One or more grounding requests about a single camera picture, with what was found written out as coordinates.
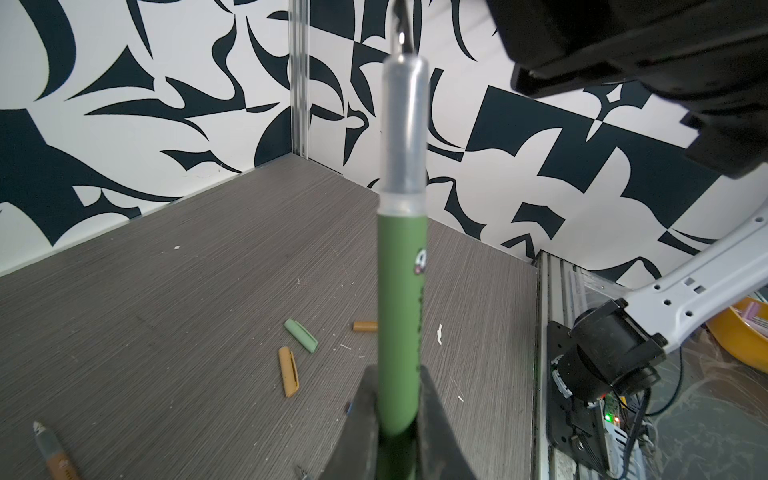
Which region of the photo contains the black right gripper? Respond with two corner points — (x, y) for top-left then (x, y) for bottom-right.
(488, 0), (767, 179)

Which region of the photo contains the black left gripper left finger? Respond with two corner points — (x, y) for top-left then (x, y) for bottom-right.
(319, 365), (380, 480)

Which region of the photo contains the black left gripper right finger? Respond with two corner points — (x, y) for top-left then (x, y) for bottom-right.
(416, 365), (476, 480)

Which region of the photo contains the dark green pen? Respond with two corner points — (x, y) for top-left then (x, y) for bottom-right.
(376, 1), (429, 479)

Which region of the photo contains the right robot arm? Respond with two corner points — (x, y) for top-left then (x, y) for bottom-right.
(489, 1), (767, 474)

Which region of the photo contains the tan pen cap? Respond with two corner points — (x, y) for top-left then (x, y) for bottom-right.
(278, 347), (300, 398)

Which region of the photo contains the brown pen cap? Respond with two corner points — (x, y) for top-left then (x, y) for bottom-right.
(352, 321), (378, 333)

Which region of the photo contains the light green pen cap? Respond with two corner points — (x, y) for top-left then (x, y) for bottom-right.
(283, 318), (319, 354)

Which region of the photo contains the brown pen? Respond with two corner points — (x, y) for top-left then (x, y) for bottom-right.
(33, 420), (81, 480)

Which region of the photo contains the yellow bowl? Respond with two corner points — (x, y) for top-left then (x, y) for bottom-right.
(706, 297), (767, 373)

